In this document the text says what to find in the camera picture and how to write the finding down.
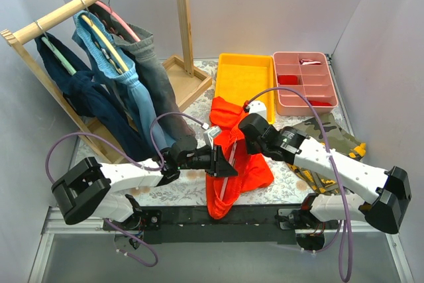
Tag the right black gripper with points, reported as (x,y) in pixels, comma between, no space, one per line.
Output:
(251,146)

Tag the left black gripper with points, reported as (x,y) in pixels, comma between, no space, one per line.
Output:
(214,159)

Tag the orange red shorts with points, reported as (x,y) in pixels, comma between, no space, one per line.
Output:
(253,171)

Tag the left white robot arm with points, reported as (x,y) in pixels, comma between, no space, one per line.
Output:
(92,189)

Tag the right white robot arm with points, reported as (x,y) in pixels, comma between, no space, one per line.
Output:
(377,196)

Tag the camouflage shorts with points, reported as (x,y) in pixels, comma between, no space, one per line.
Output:
(339,139)

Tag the navy blue shorts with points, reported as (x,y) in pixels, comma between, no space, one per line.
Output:
(90,99)

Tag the grey shorts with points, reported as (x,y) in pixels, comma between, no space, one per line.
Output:
(151,73)

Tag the light blue shorts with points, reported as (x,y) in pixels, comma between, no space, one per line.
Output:
(127,86)

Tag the mint green hanger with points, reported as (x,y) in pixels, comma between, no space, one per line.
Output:
(59,56)

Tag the pink hanger with grey shorts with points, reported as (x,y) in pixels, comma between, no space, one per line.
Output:
(119,20)

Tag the yellow hanger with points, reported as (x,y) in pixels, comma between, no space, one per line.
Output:
(107,49)

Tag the floral table mat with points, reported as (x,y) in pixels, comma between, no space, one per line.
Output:
(190,188)

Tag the red item in organizer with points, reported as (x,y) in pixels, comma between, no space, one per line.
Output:
(287,79)

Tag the red cloth in organizer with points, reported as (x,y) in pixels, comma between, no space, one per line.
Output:
(320,103)

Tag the yellow plastic bin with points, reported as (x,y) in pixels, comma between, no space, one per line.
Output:
(241,76)

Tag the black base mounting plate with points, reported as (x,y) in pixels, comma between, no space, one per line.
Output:
(243,223)

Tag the pink compartment organizer box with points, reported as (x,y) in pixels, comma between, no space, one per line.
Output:
(315,83)

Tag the red white packet in organizer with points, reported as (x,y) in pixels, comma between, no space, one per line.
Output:
(306,62)

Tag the wooden clothes rack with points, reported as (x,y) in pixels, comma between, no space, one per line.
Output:
(188,81)

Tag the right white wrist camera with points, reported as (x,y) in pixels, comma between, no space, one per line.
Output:
(257,107)

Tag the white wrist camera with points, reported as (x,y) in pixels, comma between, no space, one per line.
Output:
(257,107)
(210,133)

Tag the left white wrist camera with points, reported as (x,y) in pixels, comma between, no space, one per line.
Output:
(210,133)

